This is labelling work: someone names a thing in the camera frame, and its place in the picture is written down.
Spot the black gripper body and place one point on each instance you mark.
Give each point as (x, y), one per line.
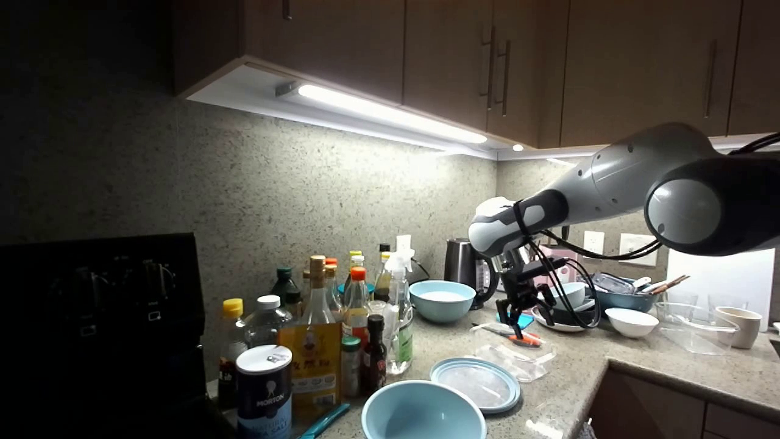
(528, 276)

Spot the light blue plate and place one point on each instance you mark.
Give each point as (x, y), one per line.
(477, 385)

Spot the grey blue bowl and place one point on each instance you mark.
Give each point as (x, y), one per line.
(575, 293)

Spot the dark bowl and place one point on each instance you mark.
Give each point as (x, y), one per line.
(585, 313)

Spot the large light blue bowl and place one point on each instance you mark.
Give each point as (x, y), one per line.
(442, 306)

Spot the small white bowl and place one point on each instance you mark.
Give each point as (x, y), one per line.
(633, 322)

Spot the small turquoise lid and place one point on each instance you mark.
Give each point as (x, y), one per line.
(529, 321)

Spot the white plate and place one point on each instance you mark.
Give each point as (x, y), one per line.
(569, 328)

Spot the pink knife block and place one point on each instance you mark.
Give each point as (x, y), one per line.
(569, 261)

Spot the black steel electric kettle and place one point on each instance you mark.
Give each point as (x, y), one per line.
(464, 263)

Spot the dark blue dish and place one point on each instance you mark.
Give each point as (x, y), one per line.
(625, 299)

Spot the clear spray bottle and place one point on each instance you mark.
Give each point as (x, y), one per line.
(401, 326)

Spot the black cap bottle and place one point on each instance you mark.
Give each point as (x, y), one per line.
(384, 272)

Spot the under cabinet light strip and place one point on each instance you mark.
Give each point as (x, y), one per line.
(380, 112)
(585, 151)

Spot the small dark sauce bottle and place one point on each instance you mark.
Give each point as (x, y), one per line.
(373, 361)

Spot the orange cap sauce bottle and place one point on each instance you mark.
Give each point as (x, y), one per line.
(356, 309)

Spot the wooden lower cabinet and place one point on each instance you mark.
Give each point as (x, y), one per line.
(650, 416)

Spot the small yellow cap bottle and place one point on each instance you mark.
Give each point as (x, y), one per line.
(356, 260)

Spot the small jar green lid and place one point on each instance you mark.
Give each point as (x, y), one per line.
(349, 368)

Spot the clear plastic container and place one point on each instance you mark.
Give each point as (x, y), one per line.
(695, 333)

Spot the slim orange cap bottle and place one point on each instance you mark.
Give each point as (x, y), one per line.
(332, 276)

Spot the white mug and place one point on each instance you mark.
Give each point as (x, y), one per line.
(741, 331)

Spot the dark green bottle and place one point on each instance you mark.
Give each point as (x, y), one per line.
(283, 289)

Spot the clear bottle white cap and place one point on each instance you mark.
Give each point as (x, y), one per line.
(266, 326)

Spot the dark canister white lid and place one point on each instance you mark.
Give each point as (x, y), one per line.
(263, 394)

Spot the wooden upper cabinets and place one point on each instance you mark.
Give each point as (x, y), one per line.
(342, 40)

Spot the white wall switch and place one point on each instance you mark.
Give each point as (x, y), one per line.
(594, 242)

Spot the white wall outlet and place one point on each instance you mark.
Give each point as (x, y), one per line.
(635, 242)

